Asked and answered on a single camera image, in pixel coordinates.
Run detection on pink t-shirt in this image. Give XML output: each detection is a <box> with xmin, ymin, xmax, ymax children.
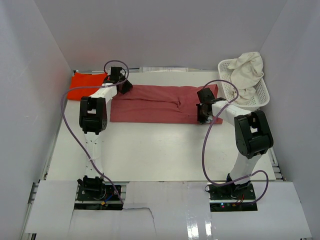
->
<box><xmin>109</xmin><ymin>83</ymin><xmax>224</xmax><ymax>125</ymax></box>

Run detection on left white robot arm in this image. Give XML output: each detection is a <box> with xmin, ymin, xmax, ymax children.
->
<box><xmin>78</xmin><ymin>66</ymin><xmax>133</xmax><ymax>200</ymax></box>

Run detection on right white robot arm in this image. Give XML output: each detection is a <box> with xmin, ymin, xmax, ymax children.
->
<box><xmin>196</xmin><ymin>87</ymin><xmax>274</xmax><ymax>200</ymax></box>

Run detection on papers at table back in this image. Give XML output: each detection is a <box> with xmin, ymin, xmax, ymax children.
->
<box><xmin>139</xmin><ymin>67</ymin><xmax>189</xmax><ymax>73</ymax></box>

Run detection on folded orange t-shirt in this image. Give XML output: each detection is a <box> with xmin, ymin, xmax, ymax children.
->
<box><xmin>67</xmin><ymin>72</ymin><xmax>107</xmax><ymax>101</ymax></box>

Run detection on white t-shirt in basket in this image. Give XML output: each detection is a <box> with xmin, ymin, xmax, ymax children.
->
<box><xmin>228</xmin><ymin>51</ymin><xmax>264</xmax><ymax>105</ymax></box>

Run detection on white perforated plastic basket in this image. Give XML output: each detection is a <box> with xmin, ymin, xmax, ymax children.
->
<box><xmin>218</xmin><ymin>57</ymin><xmax>270</xmax><ymax>111</ymax></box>

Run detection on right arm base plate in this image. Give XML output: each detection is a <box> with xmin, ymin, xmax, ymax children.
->
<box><xmin>204</xmin><ymin>183</ymin><xmax>258</xmax><ymax>213</ymax></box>

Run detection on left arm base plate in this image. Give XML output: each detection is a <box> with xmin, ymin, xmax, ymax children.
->
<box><xmin>74</xmin><ymin>184</ymin><xmax>123</xmax><ymax>211</ymax></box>

